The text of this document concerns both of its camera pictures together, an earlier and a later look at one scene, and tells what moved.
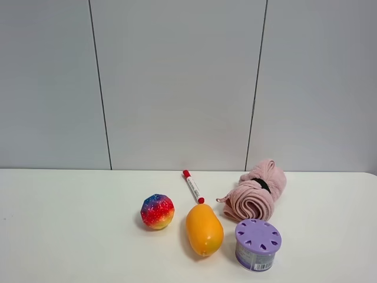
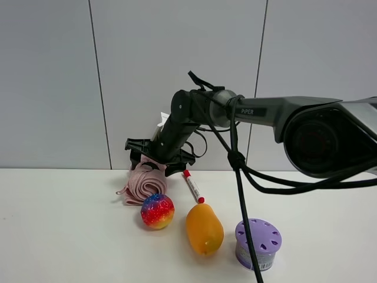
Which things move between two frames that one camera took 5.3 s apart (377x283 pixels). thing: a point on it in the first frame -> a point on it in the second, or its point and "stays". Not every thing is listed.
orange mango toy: x=205 y=230 stays
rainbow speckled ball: x=157 y=211 stays
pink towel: x=254 y=196 -> x=146 y=178
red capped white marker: x=187 y=174 stays
